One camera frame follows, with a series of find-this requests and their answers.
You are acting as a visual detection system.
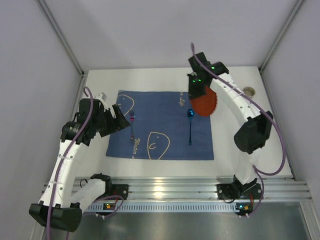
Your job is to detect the red plate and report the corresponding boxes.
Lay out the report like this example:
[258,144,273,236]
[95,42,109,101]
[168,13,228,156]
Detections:
[190,86,218,117]

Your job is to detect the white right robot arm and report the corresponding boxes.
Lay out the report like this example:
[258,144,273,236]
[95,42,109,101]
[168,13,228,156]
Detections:
[187,52,273,191]

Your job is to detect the aluminium mounting rail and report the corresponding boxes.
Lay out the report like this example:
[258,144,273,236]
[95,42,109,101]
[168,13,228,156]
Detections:
[39,174,312,201]

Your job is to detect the iridescent purple fork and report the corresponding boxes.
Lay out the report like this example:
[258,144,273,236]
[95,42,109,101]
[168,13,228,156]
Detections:
[129,110,135,143]

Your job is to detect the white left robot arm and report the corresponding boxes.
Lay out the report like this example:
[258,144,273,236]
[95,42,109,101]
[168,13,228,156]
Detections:
[29,88,131,232]

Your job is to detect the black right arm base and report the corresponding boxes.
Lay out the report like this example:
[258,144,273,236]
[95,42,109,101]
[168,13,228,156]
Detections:
[216,175,263,203]

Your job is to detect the blue fish placemat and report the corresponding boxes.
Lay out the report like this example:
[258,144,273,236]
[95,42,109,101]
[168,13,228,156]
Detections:
[106,90,214,161]

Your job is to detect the grey slotted cable duct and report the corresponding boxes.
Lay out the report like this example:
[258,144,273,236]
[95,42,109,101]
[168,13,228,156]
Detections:
[86,201,252,214]

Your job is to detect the small brown cup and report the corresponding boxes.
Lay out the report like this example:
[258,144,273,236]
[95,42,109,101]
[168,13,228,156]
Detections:
[243,86,256,99]

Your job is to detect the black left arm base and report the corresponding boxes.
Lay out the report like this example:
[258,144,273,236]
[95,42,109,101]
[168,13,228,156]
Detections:
[98,180,129,200]

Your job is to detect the blue metallic spoon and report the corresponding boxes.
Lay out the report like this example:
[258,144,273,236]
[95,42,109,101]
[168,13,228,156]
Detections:
[187,108,195,146]

